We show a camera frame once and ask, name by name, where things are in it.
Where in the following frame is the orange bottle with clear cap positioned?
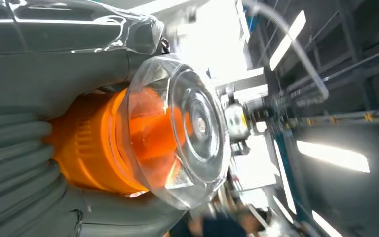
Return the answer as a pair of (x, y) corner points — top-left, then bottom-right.
(44, 54), (232, 212)

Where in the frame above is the person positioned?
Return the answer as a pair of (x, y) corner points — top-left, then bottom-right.
(170, 209), (275, 237)

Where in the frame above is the ceiling light panel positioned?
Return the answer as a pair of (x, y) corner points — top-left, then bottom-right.
(296, 140), (371, 173)
(269, 9), (307, 71)

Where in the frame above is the grey curved tube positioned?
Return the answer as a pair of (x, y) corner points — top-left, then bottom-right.
(245, 0), (329, 100)

